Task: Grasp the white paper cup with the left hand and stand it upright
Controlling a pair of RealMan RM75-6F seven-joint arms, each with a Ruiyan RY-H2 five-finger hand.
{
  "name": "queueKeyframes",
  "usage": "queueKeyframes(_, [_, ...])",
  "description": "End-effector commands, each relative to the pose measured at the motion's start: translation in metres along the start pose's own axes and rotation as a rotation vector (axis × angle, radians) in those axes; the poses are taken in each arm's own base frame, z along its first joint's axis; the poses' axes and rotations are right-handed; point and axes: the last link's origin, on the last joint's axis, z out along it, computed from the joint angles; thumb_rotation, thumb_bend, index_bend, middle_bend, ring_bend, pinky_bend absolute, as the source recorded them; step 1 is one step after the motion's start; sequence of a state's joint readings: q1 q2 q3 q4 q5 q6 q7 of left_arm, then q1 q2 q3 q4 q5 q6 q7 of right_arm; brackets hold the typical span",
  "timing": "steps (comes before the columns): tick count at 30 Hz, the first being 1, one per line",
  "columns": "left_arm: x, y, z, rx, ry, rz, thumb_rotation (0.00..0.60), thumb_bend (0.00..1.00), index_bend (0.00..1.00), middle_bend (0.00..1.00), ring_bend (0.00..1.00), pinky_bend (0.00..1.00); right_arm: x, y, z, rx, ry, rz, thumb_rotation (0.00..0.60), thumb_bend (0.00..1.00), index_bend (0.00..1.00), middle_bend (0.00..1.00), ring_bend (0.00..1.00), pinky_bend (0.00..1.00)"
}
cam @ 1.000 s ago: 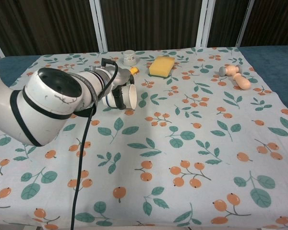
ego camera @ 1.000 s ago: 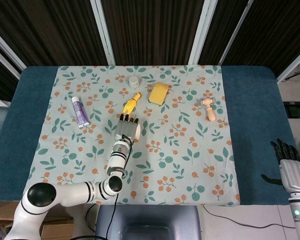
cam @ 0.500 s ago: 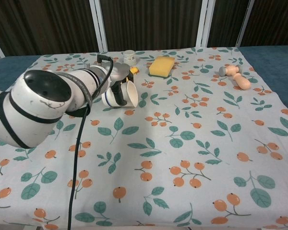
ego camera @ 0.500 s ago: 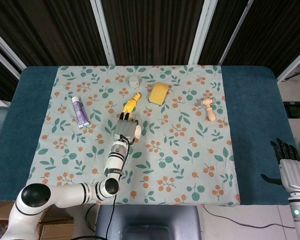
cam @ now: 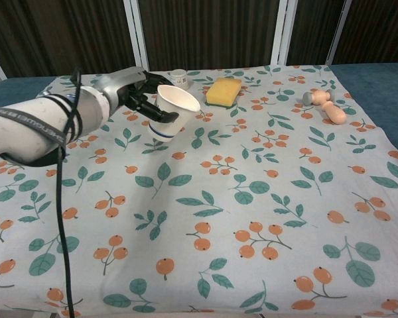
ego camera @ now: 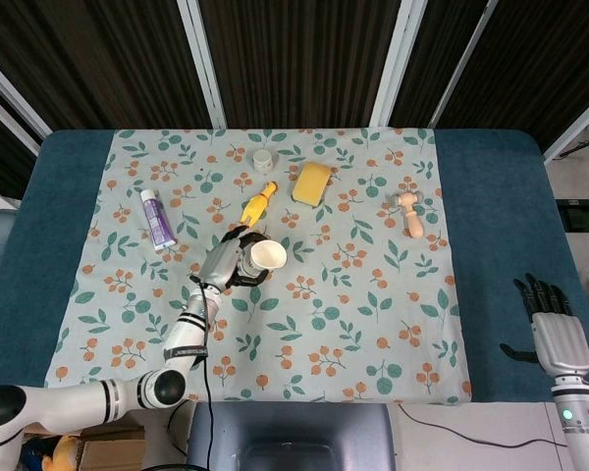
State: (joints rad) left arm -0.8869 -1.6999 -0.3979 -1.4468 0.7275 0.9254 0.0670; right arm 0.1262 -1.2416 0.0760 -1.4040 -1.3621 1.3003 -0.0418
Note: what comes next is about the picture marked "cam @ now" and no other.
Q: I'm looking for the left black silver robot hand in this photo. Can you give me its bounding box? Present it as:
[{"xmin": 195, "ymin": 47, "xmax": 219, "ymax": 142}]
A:
[{"xmin": 94, "ymin": 66, "xmax": 180, "ymax": 125}]

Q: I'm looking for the floral fruit print tablecloth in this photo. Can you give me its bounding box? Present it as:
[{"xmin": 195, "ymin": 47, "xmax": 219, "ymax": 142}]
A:
[{"xmin": 0, "ymin": 64, "xmax": 398, "ymax": 318}]

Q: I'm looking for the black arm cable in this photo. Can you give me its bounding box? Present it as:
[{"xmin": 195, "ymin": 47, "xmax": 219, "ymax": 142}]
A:
[{"xmin": 54, "ymin": 67, "xmax": 84, "ymax": 318}]

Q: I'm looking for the yellow sponge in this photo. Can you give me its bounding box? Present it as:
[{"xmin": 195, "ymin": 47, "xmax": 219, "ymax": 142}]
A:
[{"xmin": 205, "ymin": 78, "xmax": 243, "ymax": 109}]

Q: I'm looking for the white paper cup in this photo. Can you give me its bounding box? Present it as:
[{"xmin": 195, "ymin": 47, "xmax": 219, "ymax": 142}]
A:
[{"xmin": 147, "ymin": 85, "xmax": 201, "ymax": 143}]

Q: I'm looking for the wooden massage hammer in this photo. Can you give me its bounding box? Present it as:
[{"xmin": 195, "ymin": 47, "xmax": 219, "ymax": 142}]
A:
[{"xmin": 301, "ymin": 89, "xmax": 348, "ymax": 126}]

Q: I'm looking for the black printed cable strap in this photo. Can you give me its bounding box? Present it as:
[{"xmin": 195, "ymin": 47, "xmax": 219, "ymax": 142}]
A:
[{"xmin": 0, "ymin": 106, "xmax": 69, "ymax": 150}]

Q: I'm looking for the small white jar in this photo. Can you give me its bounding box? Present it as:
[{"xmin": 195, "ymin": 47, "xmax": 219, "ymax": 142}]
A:
[{"xmin": 170, "ymin": 68, "xmax": 189, "ymax": 89}]

